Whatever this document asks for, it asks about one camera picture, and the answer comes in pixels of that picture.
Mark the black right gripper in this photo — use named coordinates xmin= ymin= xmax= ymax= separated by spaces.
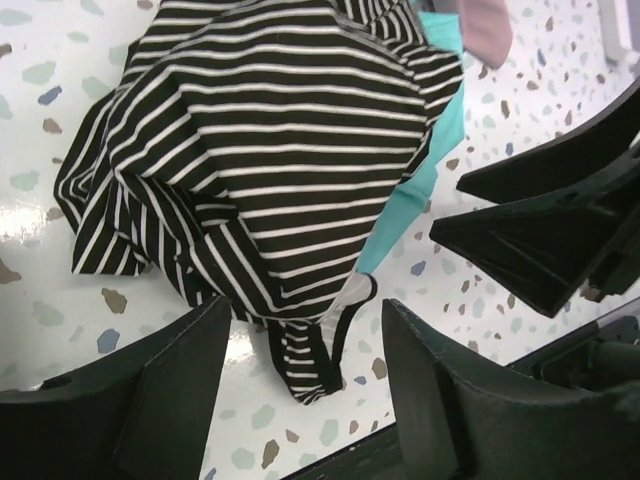
xmin=430 ymin=84 xmax=639 ymax=390

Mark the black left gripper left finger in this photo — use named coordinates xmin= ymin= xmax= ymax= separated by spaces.
xmin=1 ymin=297 xmax=231 ymax=480

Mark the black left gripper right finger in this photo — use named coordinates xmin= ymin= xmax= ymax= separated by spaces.
xmin=382 ymin=300 xmax=639 ymax=479

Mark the black white striped tank top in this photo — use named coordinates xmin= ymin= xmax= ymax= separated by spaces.
xmin=54 ymin=0 xmax=463 ymax=405

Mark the pink tank top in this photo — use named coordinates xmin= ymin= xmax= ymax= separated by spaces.
xmin=459 ymin=0 xmax=513 ymax=69

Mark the teal tank top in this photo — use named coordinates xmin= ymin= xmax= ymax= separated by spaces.
xmin=360 ymin=10 xmax=469 ymax=277

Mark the white clothes rack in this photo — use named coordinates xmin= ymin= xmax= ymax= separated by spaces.
xmin=597 ymin=0 xmax=639 ymax=65

